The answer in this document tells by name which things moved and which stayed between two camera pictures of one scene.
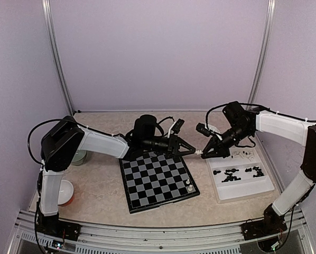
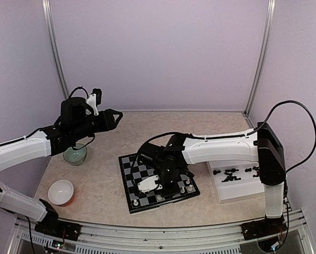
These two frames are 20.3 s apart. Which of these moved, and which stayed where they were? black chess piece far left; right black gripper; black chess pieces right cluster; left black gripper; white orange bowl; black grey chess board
Moved: right black gripper; left black gripper
Stayed: black chess piece far left; white orange bowl; black chess pieces right cluster; black grey chess board
